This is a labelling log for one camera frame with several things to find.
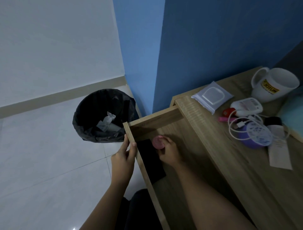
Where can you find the grey wet wipes packet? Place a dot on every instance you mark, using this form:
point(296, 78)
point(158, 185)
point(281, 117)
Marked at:
point(211, 96)

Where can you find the wooden desk drawer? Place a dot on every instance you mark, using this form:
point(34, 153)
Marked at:
point(155, 117)

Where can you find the wooden desk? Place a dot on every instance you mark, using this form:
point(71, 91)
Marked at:
point(239, 180)

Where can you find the person's left thumb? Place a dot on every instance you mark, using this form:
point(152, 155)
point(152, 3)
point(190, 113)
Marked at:
point(133, 152)

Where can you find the black bagged trash bin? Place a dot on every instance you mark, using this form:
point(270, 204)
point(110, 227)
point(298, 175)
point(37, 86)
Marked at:
point(94, 104)

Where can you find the purple round container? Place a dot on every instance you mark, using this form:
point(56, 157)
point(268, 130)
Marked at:
point(256, 136)

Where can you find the person's left hand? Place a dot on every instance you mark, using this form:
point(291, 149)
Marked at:
point(122, 165)

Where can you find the white paper slip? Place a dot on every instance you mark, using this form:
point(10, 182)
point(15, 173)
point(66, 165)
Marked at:
point(280, 154)

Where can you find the crumpled white paper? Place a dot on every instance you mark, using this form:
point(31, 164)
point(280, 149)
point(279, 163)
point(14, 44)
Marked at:
point(106, 123)

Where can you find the white mug with yellow label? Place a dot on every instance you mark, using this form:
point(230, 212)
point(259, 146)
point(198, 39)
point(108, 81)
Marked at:
point(277, 81)

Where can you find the white charger adapter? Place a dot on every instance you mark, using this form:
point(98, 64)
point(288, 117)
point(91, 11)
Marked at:
point(248, 106)

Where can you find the pink round container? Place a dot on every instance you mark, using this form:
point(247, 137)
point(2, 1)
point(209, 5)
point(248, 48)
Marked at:
point(157, 141)

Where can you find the pink lip balm tube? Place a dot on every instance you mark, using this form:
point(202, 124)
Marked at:
point(223, 119)

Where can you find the person's right hand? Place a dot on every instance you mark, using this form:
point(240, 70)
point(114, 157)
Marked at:
point(171, 155)

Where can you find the small red item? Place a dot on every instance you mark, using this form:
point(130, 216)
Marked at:
point(229, 112)

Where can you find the person's dark trousers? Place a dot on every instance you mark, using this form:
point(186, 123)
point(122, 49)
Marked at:
point(142, 210)

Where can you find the person's right thumb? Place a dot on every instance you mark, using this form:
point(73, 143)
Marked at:
point(162, 152)

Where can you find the teal cloth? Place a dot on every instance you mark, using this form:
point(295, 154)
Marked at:
point(293, 113)

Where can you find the person's left forearm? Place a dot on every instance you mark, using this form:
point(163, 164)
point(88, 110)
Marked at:
point(106, 208)

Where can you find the white tube with black cap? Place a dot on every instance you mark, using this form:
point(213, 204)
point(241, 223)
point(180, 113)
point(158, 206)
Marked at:
point(274, 123)

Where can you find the black flat case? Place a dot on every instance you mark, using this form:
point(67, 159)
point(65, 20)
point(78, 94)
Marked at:
point(151, 161)

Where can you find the person's right forearm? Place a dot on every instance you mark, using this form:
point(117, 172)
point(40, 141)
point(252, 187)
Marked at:
point(208, 201)

